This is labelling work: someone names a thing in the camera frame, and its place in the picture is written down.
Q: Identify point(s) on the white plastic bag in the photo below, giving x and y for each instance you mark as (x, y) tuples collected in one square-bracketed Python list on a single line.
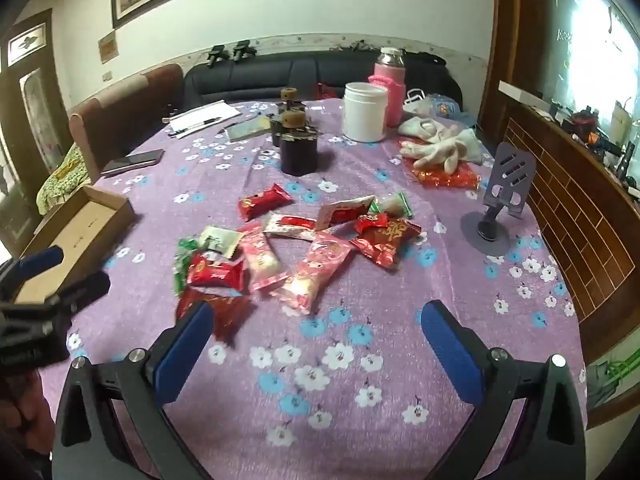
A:
[(417, 101)]

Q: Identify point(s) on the purple floral tablecloth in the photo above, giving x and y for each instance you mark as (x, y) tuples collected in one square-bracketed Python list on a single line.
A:
[(320, 360)]

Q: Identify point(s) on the white plastic jar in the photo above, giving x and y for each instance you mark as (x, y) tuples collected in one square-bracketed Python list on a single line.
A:
[(365, 112)]

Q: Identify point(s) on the red cartoon snack packet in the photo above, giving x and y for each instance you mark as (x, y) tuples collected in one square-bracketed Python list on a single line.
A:
[(262, 201)]

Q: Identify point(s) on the white glove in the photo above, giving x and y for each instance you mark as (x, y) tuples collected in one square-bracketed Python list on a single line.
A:
[(425, 127), (445, 152)]

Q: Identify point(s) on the blue plastic bag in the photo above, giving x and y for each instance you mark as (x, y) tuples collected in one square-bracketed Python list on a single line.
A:
[(450, 110)]

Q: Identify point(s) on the flat red foil packet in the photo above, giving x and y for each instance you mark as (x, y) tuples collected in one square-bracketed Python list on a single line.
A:
[(445, 179)]

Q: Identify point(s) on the cardboard box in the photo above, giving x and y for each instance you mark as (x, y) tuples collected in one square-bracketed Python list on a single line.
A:
[(75, 240)]

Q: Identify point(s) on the black gripper on sofa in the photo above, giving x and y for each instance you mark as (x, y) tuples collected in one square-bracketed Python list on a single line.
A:
[(243, 51), (217, 55)]

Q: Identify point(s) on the brown chair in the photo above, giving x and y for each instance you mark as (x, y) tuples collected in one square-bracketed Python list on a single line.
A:
[(115, 115)]

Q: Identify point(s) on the black motor with sponge top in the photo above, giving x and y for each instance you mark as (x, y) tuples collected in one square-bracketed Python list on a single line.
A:
[(277, 132), (299, 155)]

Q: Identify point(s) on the large red foil snack packet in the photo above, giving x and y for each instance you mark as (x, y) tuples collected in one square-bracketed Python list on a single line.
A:
[(387, 244)]

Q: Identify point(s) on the pink thermos bottle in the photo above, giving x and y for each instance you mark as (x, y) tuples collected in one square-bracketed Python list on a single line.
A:
[(392, 85)]

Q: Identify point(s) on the wall plaque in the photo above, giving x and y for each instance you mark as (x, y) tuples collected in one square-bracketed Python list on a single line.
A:
[(107, 46)]

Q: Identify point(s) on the worn notebook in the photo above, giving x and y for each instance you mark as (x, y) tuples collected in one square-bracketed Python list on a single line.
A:
[(248, 130)]

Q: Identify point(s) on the wooden cabinet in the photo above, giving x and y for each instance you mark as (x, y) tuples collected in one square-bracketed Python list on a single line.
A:
[(575, 210)]

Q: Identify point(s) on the small red snack packet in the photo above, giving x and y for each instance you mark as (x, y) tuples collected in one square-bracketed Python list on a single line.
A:
[(371, 222)]

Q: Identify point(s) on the black pen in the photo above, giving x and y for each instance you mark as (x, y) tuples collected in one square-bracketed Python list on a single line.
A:
[(197, 125), (231, 125)]

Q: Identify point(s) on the grey phone stand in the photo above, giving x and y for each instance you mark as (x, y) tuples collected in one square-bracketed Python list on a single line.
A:
[(500, 200)]

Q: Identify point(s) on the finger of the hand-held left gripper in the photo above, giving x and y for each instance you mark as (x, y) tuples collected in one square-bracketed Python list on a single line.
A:
[(42, 260), (85, 287)]

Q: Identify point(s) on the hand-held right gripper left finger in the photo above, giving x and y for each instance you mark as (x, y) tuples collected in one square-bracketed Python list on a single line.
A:
[(185, 342)]

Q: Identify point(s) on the black smartphone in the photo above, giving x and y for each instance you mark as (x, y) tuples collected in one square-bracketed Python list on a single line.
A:
[(132, 161)]

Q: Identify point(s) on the green patterned cushion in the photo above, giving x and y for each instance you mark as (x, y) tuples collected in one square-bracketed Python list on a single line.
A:
[(57, 180)]

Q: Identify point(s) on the white paper pad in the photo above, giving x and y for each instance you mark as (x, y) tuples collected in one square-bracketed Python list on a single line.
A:
[(202, 117)]

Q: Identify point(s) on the black sofa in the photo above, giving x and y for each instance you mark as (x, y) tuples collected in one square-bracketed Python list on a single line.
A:
[(300, 75)]

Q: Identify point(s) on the wooden door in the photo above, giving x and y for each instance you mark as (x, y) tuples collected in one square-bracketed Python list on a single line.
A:
[(30, 95)]

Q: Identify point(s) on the green and white snack packet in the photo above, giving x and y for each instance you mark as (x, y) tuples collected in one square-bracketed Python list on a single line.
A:
[(396, 204), (218, 241)]

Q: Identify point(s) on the pink snack packet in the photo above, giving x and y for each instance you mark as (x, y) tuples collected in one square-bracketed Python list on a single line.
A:
[(261, 260), (312, 275)]

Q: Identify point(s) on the wall mirror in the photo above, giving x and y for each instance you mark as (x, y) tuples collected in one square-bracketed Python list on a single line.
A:
[(595, 35)]

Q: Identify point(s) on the white and red snack packet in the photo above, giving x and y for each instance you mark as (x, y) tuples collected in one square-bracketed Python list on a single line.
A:
[(290, 225), (345, 210)]

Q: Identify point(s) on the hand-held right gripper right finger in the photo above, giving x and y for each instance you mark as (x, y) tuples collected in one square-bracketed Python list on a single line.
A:
[(450, 352)]

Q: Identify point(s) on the person's left forearm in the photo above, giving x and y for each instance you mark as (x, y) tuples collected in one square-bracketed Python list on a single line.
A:
[(22, 410)]

